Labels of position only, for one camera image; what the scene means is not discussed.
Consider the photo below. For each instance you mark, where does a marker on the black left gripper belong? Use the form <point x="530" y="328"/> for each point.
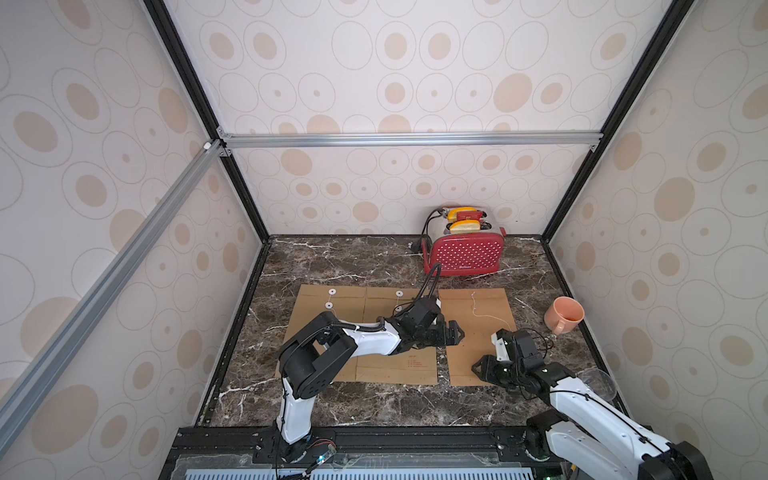
<point x="442" y="338"/>

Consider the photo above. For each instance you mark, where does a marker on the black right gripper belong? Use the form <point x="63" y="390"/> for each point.
<point x="491" y="369"/>

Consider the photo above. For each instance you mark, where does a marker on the kraft file bag stack bottom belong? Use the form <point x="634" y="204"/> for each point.
<point x="480" y="313"/>

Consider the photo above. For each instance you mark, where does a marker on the kraft file bag stack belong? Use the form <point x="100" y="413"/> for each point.
<point x="480" y="313"/>
<point x="415" y="367"/>

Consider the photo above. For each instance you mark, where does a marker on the kraft file bag stack top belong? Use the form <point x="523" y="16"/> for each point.
<point x="415" y="367"/>

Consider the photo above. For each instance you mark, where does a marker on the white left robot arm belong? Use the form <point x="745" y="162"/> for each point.
<point x="311" y="359"/>

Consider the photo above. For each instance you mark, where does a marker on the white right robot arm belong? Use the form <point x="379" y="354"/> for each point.
<point x="579" y="426"/>

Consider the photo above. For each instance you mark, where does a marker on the red toaster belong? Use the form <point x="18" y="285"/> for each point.
<point x="464" y="240"/>

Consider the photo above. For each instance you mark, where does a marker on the orange cup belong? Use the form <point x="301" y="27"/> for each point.
<point x="564" y="315"/>

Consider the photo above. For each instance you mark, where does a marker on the clear glass cup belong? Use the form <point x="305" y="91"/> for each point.
<point x="600" y="382"/>

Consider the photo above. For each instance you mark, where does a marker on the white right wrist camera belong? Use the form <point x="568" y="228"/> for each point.
<point x="500" y="344"/>

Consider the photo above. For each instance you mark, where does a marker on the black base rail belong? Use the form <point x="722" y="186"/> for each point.
<point x="251" y="447"/>

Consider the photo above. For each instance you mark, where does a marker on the aluminium rail back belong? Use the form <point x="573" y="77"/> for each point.
<point x="422" y="139"/>

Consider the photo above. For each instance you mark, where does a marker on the aluminium rail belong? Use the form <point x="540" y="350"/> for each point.
<point x="48" y="366"/>
<point x="422" y="139"/>

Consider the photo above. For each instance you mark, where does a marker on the black corner frame post right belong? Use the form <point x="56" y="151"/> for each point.
<point x="650" y="59"/>

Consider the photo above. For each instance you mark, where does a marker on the black corner frame post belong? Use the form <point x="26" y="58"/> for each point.
<point x="650" y="59"/>
<point x="174" y="46"/>

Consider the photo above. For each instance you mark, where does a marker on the black corner frame post left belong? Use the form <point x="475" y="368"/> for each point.
<point x="174" y="46"/>

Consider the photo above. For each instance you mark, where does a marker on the aluminium rail left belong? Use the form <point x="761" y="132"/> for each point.
<point x="48" y="366"/>

